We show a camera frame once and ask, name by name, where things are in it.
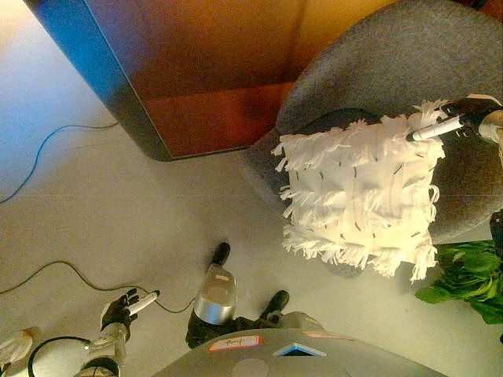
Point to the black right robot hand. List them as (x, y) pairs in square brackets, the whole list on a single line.
[(471, 110)]

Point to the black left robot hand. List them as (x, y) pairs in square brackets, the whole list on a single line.
[(116, 310)]

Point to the white fringed pillow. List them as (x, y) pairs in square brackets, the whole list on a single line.
[(353, 196)]

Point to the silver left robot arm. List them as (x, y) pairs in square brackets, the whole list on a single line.
[(112, 341)]

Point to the grey fabric sofa chair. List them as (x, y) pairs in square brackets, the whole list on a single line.
[(393, 59)]

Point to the black robot waist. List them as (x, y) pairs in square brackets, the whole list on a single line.
[(204, 334)]

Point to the silver left robot leg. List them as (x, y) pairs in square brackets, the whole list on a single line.
[(214, 298)]

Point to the black left robot foot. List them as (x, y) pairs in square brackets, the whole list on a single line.
[(221, 253)]

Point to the black robot foot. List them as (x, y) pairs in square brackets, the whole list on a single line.
[(277, 302), (221, 253)]

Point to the black right robot foot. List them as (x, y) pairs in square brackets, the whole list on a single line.
[(277, 302)]

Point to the green leafy plant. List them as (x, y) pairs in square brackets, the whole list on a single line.
[(471, 275)]

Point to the silver robot torso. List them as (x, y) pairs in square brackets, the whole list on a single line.
[(294, 361)]

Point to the brown wooden cabinet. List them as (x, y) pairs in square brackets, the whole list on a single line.
[(196, 59)]

